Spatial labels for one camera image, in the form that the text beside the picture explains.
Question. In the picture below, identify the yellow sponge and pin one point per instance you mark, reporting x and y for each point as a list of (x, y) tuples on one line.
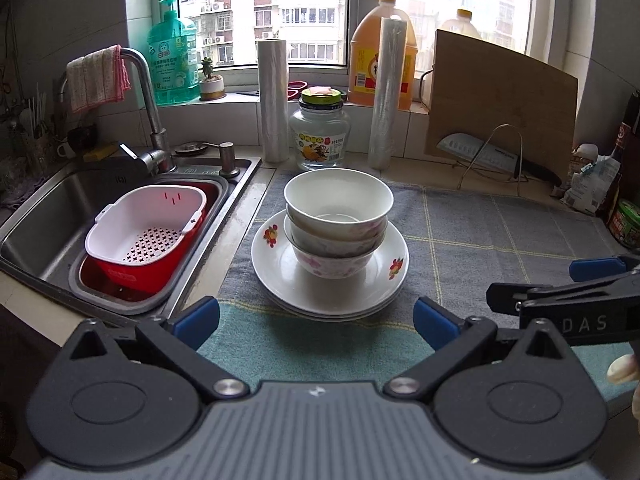
[(100, 152)]

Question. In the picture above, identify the pink striped dishcloth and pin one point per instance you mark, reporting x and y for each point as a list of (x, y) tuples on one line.
[(95, 80)]

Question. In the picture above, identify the red plastic basin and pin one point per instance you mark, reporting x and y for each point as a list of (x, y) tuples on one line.
[(145, 277)]

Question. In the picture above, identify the green lid sauce jar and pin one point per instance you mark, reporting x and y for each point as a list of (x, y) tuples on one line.
[(625, 222)]

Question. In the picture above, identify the dark soy sauce bottle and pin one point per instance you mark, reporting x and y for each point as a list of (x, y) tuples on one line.
[(627, 160)]

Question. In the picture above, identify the small potted plant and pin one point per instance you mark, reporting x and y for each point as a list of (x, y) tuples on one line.
[(211, 85)]

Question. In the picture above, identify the grey teal checked dish mat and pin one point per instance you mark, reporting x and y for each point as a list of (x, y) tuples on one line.
[(475, 240)]

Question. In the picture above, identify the white floral bowl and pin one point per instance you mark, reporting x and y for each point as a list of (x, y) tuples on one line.
[(330, 266), (325, 244), (340, 200)]

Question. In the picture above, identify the red white packet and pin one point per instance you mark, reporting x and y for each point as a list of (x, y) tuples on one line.
[(582, 152)]

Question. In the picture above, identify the green detergent pump bottle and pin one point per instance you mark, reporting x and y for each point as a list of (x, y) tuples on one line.
[(172, 70)]

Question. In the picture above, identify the person's right hand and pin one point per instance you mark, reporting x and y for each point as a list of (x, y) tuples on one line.
[(622, 370)]

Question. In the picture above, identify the stainless steel sink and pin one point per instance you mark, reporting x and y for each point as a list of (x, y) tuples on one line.
[(50, 230)]

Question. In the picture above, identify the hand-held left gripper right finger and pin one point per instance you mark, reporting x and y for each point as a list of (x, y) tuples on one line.
[(435, 322)]

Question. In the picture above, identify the tall clear wrap roll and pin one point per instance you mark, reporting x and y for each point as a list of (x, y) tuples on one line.
[(386, 95)]

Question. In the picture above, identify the pale oil jug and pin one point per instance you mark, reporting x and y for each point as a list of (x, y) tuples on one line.
[(462, 22)]

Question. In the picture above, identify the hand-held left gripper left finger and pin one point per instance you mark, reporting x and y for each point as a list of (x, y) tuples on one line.
[(197, 317)]

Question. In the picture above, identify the utensil holder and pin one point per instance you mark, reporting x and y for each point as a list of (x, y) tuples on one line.
[(37, 145)]

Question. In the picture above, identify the steel soap dispenser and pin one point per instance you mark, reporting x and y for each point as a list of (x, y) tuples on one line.
[(228, 157)]

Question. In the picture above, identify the steel faucet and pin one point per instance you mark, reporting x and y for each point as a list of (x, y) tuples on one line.
[(150, 105)]

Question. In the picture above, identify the wooden cutting board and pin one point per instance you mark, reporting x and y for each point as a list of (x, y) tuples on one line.
[(500, 90)]

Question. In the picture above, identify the white plastic bag roll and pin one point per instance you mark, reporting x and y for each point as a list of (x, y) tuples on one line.
[(273, 105)]

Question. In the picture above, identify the amber oil jug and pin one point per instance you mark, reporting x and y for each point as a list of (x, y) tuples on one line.
[(365, 60)]

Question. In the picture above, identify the glass jar yellow lid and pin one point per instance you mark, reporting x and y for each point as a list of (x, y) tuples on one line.
[(320, 140)]

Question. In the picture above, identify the steel drain lid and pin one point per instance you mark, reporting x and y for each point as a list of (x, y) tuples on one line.
[(187, 148)]

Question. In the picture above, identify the white printed plastic bag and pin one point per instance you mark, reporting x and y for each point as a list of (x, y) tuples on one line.
[(595, 185)]

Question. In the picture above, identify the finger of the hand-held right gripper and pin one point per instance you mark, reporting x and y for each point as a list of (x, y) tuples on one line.
[(550, 297), (600, 269)]

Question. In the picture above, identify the window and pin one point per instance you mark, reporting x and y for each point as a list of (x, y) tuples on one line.
[(300, 10)]

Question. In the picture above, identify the dark cup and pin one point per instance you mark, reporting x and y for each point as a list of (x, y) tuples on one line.
[(82, 136)]

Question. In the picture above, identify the white mug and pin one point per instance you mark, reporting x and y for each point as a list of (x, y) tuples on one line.
[(65, 149)]

